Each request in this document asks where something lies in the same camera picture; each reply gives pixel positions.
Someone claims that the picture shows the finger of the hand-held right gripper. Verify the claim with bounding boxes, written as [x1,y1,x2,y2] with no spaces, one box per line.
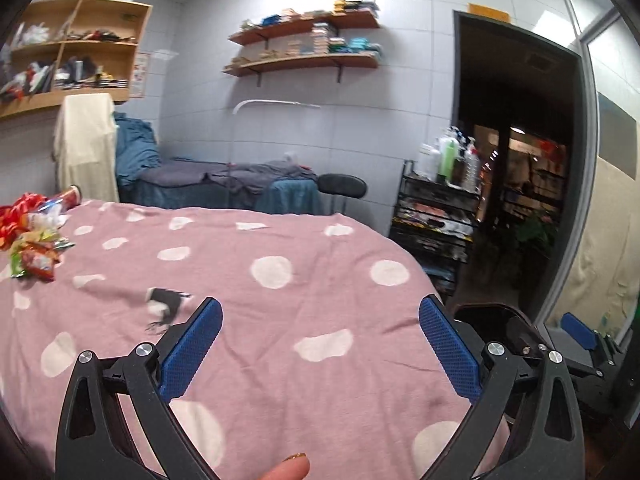
[559,311,626,378]
[505,316,551,358]

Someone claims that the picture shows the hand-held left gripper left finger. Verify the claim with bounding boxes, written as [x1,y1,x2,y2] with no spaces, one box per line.
[55,296,223,480]

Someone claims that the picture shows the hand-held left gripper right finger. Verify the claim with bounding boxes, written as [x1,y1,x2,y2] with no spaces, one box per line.
[419,295,586,480]

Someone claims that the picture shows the person's left hand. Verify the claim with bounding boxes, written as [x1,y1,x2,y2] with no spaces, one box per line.
[257,452,311,480]

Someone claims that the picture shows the green potted plant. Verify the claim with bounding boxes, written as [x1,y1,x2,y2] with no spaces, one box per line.
[514,207,558,261]

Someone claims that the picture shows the pink dotted blanket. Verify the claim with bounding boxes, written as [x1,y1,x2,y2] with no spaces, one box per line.
[0,199,511,480]

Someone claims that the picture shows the black cart rack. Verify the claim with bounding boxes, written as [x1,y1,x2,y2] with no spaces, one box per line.
[388,159,482,297]

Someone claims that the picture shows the clear bottle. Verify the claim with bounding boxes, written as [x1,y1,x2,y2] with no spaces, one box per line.
[464,137,482,188]

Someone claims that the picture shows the red snack packet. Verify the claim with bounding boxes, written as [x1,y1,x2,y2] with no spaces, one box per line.
[10,240,62,282]

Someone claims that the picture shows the blue massage bed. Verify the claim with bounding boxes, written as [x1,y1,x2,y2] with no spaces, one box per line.
[117,157,326,217]

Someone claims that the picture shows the grey blanket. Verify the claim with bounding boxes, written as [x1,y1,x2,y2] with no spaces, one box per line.
[160,159,318,193]

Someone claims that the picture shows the green bottle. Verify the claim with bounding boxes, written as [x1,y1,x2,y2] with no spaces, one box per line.
[440,139,459,184]

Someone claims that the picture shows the clear plastic bag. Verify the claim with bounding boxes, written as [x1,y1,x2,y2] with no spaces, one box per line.
[25,207,68,233]

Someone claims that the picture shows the red snack can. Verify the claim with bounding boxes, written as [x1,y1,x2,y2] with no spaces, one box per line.
[50,185,82,211]

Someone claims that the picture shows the black stool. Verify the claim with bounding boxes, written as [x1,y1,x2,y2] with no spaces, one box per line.
[317,173,368,217]

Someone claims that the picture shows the pile of blue bedding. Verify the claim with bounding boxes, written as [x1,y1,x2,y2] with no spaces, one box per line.
[114,112,162,183]

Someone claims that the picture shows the red knitted decoration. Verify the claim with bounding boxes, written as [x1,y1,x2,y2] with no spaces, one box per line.
[0,192,51,251]

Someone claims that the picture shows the beige cloth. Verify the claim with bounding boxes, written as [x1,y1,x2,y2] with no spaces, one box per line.
[52,92,121,204]

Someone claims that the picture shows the yellow door sign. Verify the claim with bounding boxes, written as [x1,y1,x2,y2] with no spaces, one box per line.
[468,3,512,22]

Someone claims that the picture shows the dark door frame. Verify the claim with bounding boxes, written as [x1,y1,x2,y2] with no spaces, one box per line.
[452,9,600,323]

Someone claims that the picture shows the wall poster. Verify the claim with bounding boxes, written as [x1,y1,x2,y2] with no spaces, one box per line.
[131,52,151,99]

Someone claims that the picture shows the wooden wall cabinet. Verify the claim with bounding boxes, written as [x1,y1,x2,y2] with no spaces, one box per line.
[0,0,153,120]

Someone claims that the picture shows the wooden wall shelf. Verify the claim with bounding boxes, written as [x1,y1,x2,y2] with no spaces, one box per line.
[221,53,382,85]
[227,9,382,47]

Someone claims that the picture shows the wall shelves with towels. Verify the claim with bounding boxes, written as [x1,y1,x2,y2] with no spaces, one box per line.
[227,0,383,68]

